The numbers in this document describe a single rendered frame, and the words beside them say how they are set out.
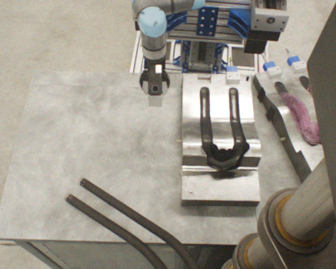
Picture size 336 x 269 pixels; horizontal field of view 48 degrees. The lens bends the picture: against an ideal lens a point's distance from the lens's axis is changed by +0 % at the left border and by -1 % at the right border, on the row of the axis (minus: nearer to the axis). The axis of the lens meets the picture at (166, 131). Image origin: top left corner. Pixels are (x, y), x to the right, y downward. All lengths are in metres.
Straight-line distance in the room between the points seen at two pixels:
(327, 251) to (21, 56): 2.58
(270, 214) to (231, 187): 0.75
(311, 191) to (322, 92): 0.17
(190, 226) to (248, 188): 0.23
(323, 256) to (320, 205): 0.14
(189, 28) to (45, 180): 0.94
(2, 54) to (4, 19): 0.35
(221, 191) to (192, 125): 0.25
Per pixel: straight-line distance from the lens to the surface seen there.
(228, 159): 1.34
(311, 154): 1.38
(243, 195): 1.31
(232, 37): 1.88
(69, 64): 2.77
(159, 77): 1.22
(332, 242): 0.59
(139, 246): 1.22
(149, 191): 1.36
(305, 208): 0.48
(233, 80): 1.48
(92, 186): 1.34
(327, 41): 0.31
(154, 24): 1.10
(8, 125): 2.60
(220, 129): 1.35
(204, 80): 1.52
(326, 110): 0.31
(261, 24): 1.65
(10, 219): 1.42
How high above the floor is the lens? 2.07
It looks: 60 degrees down
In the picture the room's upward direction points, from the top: straight up
